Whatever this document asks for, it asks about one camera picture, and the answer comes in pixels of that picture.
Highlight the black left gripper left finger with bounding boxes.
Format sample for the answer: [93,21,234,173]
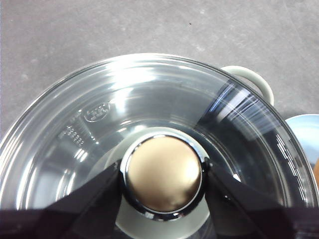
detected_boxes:
[0,161,125,239]

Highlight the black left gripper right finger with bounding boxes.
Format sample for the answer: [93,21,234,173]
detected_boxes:
[203,158,319,239]

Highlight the glass lid with green knob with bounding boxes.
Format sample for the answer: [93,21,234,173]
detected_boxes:
[0,52,319,239]

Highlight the blue round plate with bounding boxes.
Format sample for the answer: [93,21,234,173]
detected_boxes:
[284,114,319,192]

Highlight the pale green electric steamer pot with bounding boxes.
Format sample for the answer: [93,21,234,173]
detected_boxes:
[220,65,275,107]

